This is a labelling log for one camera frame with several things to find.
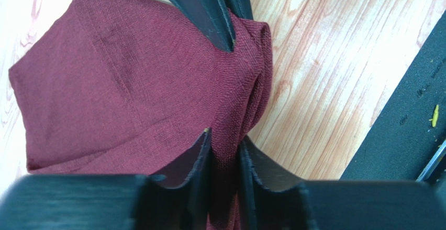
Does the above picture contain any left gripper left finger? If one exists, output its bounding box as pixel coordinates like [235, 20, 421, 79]
[1, 129, 211, 229]

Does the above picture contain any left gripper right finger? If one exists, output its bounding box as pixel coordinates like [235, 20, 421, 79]
[238, 137, 445, 229]

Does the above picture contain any dark red cloth napkin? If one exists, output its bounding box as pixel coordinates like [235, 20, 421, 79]
[9, 0, 273, 229]

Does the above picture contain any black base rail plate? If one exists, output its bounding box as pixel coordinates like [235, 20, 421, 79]
[341, 15, 445, 180]

